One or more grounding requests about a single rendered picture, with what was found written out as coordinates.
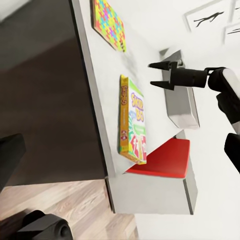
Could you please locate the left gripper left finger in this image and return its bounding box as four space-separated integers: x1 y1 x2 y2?
0 133 26 193

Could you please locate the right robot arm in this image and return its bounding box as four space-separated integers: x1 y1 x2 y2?
148 58 240 135

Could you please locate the toy box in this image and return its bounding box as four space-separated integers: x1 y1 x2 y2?
162 49 200 129

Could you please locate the board game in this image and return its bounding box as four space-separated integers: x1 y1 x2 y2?
119 74 147 165

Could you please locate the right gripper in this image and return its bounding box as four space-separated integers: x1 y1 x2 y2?
148 61 196 91

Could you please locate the jigsaw puzzle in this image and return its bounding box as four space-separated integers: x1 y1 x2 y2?
92 0 127 53

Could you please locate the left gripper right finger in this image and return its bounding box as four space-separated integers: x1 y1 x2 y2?
224 133 240 173

